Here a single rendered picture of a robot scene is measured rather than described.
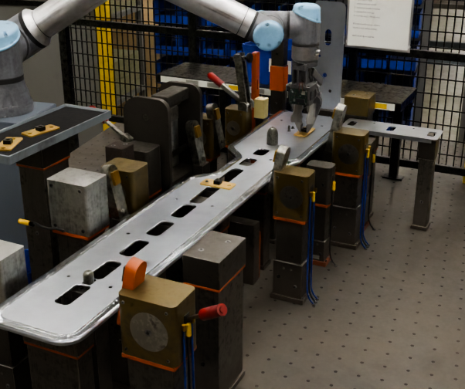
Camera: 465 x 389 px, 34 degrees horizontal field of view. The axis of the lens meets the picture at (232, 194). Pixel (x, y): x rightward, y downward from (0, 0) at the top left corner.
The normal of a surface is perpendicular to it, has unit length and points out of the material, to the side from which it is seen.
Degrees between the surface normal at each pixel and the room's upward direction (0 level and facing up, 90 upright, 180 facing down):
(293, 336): 0
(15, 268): 90
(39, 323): 0
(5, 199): 90
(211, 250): 0
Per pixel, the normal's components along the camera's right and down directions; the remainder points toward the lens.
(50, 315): 0.00, -0.92
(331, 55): -0.44, 0.35
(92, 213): 0.90, 0.17
